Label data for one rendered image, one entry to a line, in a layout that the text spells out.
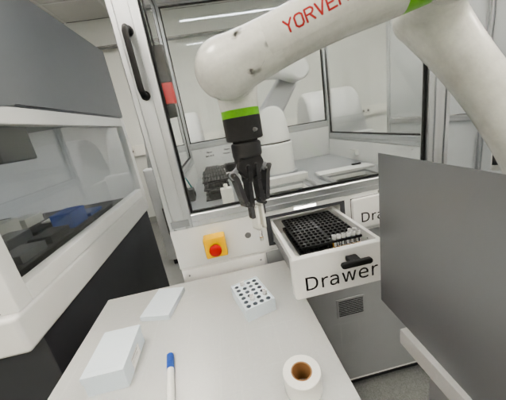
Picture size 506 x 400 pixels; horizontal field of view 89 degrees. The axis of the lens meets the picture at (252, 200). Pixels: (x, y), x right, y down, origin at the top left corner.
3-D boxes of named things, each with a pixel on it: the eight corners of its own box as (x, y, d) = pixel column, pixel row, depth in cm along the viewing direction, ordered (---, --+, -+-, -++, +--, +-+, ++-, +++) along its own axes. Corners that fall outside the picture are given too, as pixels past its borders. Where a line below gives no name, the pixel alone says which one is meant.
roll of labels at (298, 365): (285, 406, 46) (282, 390, 44) (284, 370, 52) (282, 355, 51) (326, 406, 45) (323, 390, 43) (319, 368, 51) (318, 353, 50)
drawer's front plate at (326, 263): (405, 274, 65) (406, 235, 62) (295, 301, 63) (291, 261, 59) (400, 270, 67) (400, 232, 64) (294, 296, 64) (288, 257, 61)
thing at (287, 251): (395, 267, 66) (394, 245, 65) (299, 290, 64) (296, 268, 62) (328, 216, 104) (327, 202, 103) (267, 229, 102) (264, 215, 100)
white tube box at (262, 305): (276, 309, 69) (274, 298, 68) (248, 322, 66) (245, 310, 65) (257, 286, 80) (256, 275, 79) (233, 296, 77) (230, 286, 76)
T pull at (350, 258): (373, 263, 58) (373, 257, 58) (342, 270, 58) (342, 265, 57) (365, 255, 62) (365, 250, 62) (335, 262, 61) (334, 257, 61)
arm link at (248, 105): (255, 53, 63) (211, 63, 64) (251, 39, 51) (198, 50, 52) (264, 113, 67) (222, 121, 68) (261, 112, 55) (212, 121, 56)
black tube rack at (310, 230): (362, 255, 73) (361, 234, 72) (304, 268, 72) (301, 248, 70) (329, 226, 95) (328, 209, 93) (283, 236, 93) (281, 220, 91)
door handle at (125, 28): (147, 98, 69) (125, 17, 64) (137, 99, 69) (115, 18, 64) (152, 100, 74) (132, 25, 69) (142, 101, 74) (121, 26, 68)
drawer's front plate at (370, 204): (426, 213, 96) (428, 185, 93) (354, 228, 93) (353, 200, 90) (423, 211, 98) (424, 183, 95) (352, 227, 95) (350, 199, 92)
